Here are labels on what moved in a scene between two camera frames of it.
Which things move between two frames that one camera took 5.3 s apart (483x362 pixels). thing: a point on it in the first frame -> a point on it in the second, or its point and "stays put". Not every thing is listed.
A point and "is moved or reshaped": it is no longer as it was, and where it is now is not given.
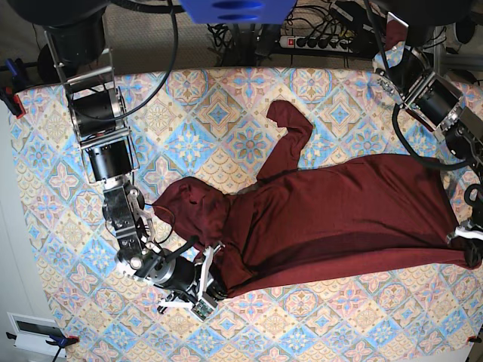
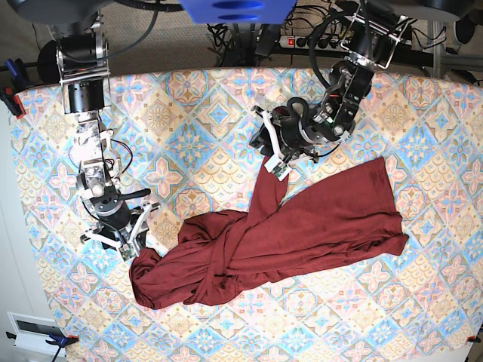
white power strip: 318,44 stays put
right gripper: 473,246 -> 291,136
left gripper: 186,280 -> 115,231
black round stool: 47,67 stays put
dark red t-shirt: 338,218 is moved or reshaped
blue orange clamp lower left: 59,339 stays put
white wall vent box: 32,332 stays put
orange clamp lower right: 474,338 stays put
